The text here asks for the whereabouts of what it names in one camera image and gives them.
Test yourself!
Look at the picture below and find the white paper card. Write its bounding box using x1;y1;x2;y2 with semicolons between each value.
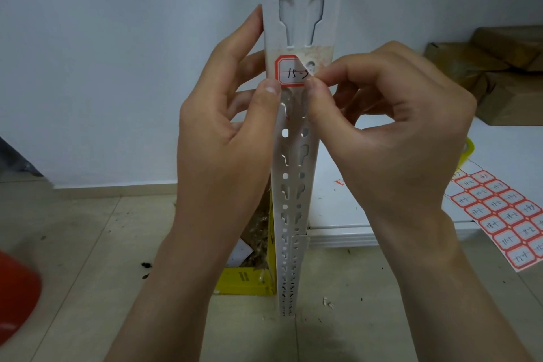
225;239;254;268

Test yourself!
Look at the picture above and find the yellow tape roll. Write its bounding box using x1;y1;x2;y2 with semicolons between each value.
460;137;476;168

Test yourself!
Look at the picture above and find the person's right hand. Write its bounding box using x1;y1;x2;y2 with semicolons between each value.
303;40;478;227

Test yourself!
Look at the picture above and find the yellow cardboard box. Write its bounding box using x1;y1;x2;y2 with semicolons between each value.
213;179;278;297

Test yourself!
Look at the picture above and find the red plastic object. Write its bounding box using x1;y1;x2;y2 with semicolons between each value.
0;249;43;347

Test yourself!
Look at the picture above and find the shredded paper filling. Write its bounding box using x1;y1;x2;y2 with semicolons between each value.
238;181;273;270

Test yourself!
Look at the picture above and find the brown paper-wrapped package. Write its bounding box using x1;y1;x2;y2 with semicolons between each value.
470;26;543;72
474;70;543;127
424;41;510;97

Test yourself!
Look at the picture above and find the sheet of red-bordered labels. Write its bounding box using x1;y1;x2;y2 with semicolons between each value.
442;160;543;273

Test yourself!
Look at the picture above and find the person's left hand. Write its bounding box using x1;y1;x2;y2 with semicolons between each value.
176;5;283;227

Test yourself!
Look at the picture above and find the red-bordered white label sticker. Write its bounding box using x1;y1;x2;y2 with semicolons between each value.
274;54;316;87

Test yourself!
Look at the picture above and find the person's right forearm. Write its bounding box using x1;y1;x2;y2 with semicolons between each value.
369;211;536;362

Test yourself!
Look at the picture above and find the white slotted metal shelf post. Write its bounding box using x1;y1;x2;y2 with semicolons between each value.
261;0;348;318

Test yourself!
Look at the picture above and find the white shelf board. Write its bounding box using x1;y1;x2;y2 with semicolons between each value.
307;113;543;249

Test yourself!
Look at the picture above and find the dark grey object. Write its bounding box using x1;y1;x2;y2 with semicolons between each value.
0;136;43;178

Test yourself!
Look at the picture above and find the person's left forearm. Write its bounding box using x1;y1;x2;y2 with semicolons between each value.
104;209;266;362

